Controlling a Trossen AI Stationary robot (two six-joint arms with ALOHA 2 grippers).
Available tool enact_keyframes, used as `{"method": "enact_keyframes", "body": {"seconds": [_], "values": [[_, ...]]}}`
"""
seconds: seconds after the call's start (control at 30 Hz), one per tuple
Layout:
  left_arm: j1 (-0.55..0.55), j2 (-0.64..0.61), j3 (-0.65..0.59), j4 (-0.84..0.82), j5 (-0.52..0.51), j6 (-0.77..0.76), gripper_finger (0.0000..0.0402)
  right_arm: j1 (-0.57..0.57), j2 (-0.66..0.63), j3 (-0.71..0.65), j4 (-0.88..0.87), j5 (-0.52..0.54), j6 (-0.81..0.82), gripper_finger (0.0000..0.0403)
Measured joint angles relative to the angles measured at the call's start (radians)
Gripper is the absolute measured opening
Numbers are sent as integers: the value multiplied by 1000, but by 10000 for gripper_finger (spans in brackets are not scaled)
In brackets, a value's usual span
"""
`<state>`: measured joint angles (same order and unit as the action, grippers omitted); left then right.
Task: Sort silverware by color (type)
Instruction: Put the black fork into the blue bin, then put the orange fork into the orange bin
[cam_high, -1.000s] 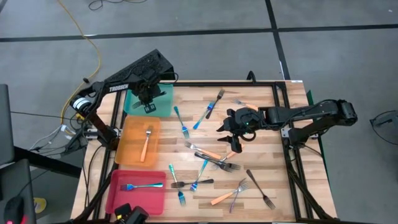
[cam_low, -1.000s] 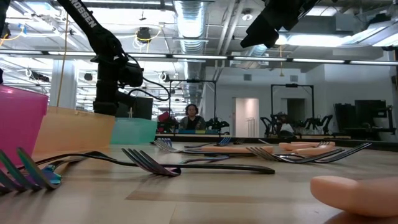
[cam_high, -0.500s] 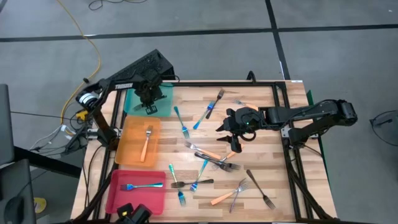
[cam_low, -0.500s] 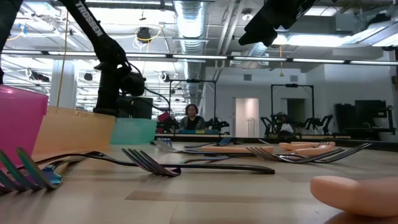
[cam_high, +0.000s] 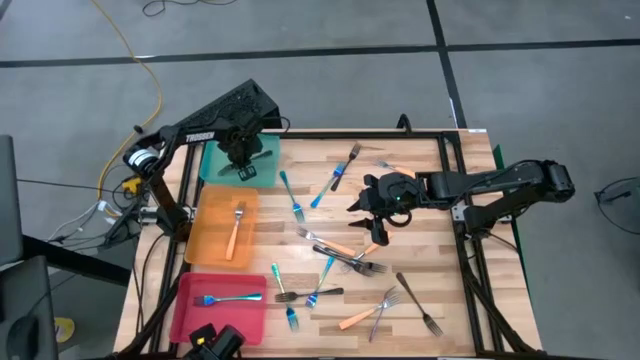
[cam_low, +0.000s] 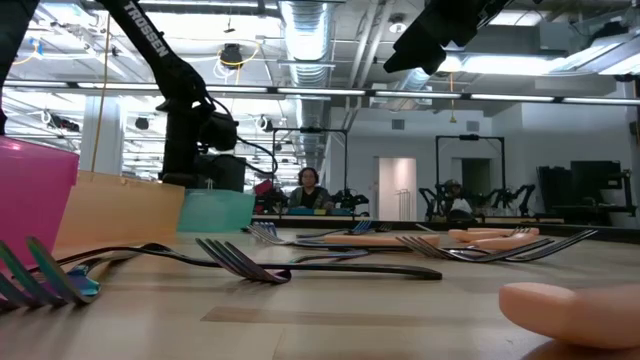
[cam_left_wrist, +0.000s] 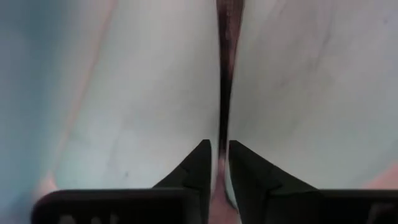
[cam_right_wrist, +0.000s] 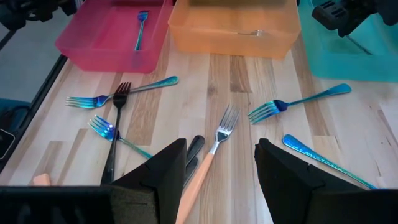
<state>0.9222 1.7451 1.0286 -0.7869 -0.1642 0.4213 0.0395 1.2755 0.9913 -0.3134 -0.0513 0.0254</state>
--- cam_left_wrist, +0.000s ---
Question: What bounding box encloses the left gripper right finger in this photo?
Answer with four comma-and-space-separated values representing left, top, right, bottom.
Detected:
229, 140, 320, 224

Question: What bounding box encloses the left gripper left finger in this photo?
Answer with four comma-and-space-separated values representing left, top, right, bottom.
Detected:
152, 139, 213, 224

